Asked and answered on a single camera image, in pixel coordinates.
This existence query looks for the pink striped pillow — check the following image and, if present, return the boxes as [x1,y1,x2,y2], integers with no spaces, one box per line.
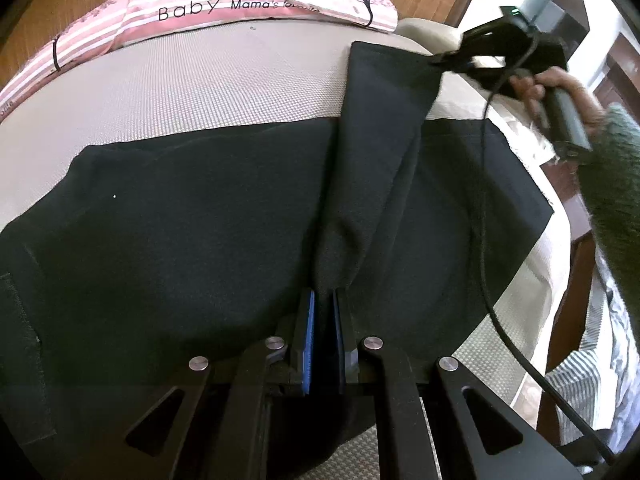
[0,0,399,121]

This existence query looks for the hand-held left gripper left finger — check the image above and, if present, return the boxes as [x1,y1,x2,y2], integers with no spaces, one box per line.
[100,289,317,480]

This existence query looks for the person's right hand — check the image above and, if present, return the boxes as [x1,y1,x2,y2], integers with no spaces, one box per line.
[509,66,609,137]

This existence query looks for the black pants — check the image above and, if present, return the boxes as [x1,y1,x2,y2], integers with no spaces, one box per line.
[0,40,556,480]

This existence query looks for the brown wooden bed frame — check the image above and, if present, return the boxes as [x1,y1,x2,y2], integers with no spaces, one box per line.
[515,237,601,441]

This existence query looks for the black cable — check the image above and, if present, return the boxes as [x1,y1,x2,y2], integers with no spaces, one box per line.
[477,35,618,466]

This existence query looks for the grey striped cloth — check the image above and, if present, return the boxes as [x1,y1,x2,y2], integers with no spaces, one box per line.
[545,260,640,456]

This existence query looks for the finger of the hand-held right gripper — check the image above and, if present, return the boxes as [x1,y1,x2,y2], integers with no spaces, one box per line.
[428,41,477,74]

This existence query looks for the person's right forearm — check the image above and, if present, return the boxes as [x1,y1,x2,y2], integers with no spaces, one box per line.
[575,102,640,311]

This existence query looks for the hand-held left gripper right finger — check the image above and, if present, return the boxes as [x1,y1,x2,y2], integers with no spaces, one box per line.
[331,288,586,480]

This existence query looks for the beige textured bed mat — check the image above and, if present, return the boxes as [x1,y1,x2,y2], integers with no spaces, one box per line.
[0,17,546,480]

